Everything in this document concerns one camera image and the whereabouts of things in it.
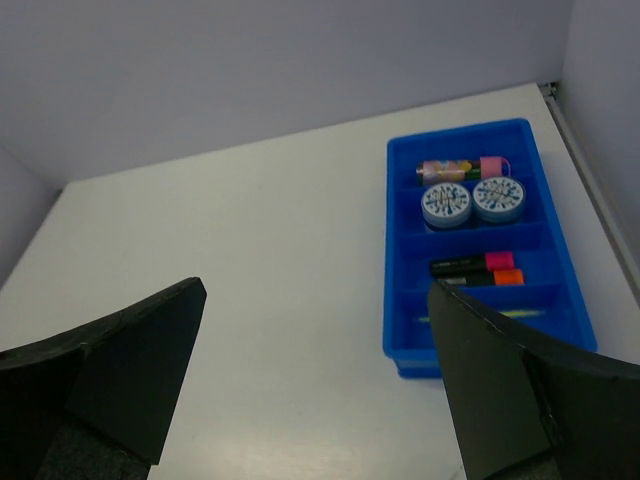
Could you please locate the orange-capped black highlighter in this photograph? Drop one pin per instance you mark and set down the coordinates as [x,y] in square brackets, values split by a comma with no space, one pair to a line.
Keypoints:
[512,277]

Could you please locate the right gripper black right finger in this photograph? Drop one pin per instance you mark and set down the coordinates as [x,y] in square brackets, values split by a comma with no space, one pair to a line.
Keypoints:
[528,406]

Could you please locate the grey-blue paint jar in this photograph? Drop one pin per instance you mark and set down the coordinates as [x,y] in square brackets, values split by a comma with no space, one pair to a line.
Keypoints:
[446,206]

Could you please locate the yellow thin highlighter pen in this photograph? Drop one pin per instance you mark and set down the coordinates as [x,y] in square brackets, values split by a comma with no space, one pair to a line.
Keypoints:
[517,314]

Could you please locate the pink-capped black highlighter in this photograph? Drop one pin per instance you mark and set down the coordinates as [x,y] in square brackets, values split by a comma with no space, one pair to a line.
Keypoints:
[486,262]

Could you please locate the pink-capped clear bottle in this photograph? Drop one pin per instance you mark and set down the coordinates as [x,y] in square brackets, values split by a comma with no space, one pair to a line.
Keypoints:
[431,172]

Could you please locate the blue compartment bin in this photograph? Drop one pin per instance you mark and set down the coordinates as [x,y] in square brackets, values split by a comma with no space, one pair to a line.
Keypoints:
[536,240]

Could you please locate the blue paint jar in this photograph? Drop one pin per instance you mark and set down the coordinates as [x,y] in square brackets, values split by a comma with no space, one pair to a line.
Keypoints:
[499,200]

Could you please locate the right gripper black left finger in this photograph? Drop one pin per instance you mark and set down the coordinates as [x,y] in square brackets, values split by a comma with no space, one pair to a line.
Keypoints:
[97,401]

